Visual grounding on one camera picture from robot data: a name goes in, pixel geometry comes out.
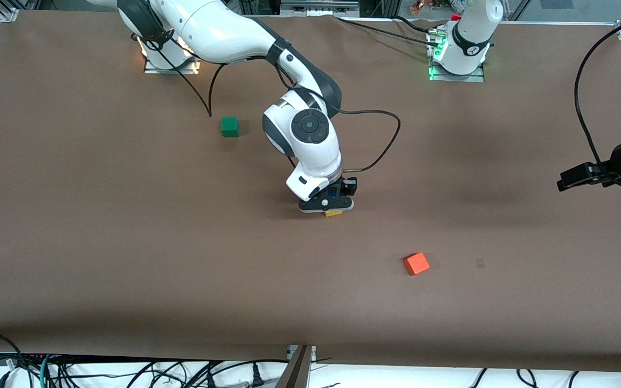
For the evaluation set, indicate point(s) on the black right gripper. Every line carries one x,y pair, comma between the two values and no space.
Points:
347,188

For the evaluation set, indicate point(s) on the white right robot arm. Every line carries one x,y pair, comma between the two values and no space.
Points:
224,29

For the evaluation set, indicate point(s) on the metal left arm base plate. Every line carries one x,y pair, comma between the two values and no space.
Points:
477,76

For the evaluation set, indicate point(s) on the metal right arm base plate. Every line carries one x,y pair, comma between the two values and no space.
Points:
181,69

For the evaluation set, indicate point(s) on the green cube block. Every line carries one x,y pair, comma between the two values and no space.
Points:
229,126

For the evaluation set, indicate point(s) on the orange cube block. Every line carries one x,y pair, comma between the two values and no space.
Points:
416,263

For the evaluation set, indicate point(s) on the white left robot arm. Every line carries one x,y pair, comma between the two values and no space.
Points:
469,37

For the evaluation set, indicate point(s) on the brown table cover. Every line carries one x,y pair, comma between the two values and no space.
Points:
310,307

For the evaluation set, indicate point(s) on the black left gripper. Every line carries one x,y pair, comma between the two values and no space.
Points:
616,164

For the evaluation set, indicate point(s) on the yellow cube block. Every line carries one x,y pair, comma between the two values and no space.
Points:
333,214

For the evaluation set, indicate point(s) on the black power plug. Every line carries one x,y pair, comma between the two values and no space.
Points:
257,376

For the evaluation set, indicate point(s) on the aluminium profile post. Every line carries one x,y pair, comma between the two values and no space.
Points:
294,372

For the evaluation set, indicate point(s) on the grey metal box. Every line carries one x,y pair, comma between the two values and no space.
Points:
318,5

